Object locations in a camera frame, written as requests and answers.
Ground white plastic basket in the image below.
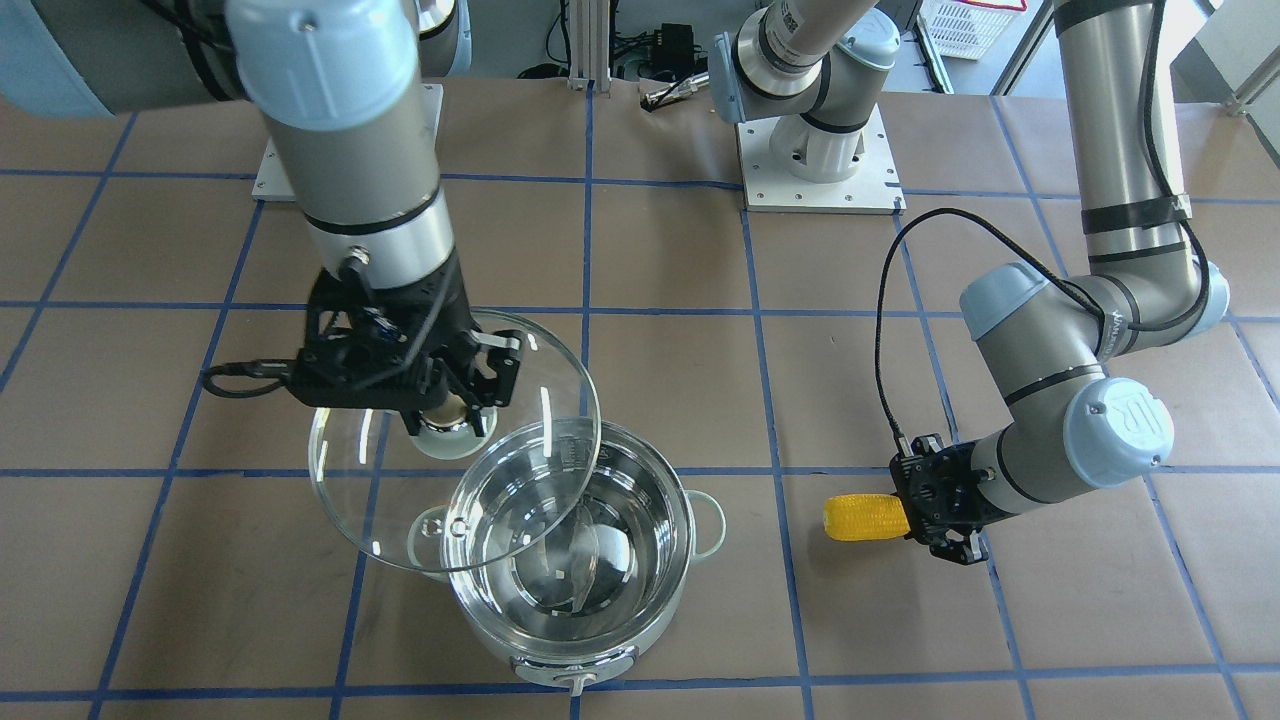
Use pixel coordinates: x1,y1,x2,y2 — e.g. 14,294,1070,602
918,1,1028,60

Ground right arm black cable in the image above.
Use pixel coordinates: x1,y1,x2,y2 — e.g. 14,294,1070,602
200,360,301,398

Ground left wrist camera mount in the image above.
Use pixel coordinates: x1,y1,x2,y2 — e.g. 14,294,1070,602
888,433,946,551

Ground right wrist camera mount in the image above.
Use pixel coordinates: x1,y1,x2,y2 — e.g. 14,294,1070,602
285,256,458,413

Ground yellow corn cob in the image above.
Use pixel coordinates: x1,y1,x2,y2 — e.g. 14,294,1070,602
822,495,913,542

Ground pale green steel pot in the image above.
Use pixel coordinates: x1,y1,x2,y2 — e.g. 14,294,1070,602
404,418,727,696

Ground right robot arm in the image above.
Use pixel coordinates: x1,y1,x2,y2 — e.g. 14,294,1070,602
3,1,520,438

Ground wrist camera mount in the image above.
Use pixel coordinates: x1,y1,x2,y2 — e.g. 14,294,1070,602
285,256,458,413
888,433,946,551

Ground aluminium frame post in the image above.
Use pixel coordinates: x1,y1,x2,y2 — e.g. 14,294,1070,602
566,0,613,94

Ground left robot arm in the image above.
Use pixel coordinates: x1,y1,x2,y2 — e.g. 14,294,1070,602
709,1,1230,565

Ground glass pot lid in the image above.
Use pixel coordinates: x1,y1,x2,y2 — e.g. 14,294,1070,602
308,310,602,574

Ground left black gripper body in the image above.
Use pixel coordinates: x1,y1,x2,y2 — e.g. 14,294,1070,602
934,442,1006,546

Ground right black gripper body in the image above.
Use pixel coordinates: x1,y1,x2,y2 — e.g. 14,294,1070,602
340,245,475,401

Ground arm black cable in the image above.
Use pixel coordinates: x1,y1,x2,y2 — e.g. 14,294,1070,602
876,0,1213,446
200,360,301,398

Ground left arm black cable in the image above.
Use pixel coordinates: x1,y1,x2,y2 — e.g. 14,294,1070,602
876,0,1213,446

